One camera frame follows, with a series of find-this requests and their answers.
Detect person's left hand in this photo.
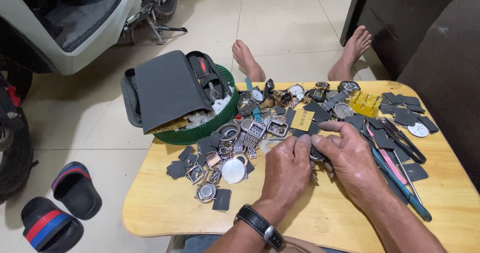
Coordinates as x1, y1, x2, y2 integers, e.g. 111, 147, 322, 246
252, 134, 319, 229

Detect person's right hand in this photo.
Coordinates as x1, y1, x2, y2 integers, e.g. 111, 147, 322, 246
310, 121, 391, 209

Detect pink tweezers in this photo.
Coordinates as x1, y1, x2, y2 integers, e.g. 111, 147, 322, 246
366, 123, 408, 185

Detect heap of metal watch cases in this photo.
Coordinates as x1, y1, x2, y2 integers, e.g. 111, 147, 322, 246
185, 111, 290, 203

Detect round silver case back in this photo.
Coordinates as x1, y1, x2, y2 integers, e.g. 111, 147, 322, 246
221, 158, 247, 185

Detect yellow printed paper piece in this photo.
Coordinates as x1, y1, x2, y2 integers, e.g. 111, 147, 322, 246
290, 109, 316, 132

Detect black tweezers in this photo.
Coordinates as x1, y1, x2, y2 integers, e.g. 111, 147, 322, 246
378, 117, 427, 164

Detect thin metal rod tool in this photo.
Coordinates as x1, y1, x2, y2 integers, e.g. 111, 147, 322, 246
393, 159, 424, 206

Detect yellow plastic watch holder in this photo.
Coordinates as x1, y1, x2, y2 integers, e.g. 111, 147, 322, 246
346, 90, 383, 118

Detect scattered dark sandpaper squares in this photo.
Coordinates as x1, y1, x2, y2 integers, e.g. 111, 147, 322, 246
166, 92, 440, 212

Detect white watch dial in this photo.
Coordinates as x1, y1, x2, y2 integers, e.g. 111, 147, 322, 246
407, 122, 430, 138

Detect row of wristwatches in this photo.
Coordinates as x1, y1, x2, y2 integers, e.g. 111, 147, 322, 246
237, 78, 361, 121

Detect green plastic basket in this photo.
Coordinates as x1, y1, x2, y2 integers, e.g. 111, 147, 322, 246
153, 64, 240, 146

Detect white cotton wads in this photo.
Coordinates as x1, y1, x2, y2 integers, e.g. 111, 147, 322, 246
183, 90, 234, 131

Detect person's right foot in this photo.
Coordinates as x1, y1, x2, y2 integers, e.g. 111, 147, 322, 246
327, 25, 373, 82

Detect person's foot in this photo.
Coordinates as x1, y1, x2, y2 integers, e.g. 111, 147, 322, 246
231, 39, 266, 83
327, 25, 373, 82

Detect person's blue jeans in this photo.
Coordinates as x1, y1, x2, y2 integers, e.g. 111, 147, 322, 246
182, 234, 340, 253

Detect person's left foot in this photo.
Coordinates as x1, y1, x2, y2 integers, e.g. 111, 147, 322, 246
231, 39, 266, 83

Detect tan sandpaper sheet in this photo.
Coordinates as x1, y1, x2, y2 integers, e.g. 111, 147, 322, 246
146, 115, 190, 135

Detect brown sofa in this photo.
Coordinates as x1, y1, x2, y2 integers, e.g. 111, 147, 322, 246
396, 0, 480, 194

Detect grey open tool case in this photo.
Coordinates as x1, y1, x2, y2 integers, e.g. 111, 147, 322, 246
120, 50, 234, 135

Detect dark cabinet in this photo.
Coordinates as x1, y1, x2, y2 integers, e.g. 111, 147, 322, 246
340, 0, 474, 80

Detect black red blue striped slipper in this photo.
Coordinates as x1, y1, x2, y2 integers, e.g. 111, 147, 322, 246
20, 196, 85, 253
51, 161, 103, 221

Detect white scooter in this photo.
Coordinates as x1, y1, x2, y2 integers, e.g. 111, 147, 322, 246
0, 0, 188, 76

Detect black motorcycle wheel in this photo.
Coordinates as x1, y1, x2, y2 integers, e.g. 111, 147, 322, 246
0, 70, 39, 206

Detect blue handled tool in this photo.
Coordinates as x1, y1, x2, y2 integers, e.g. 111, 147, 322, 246
370, 145, 433, 222

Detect black leather strap wristwatch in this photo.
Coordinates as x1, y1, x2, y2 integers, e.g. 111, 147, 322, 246
233, 204, 286, 252

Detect red handled screwdriver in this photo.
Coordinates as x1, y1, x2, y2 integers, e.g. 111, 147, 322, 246
197, 57, 211, 80

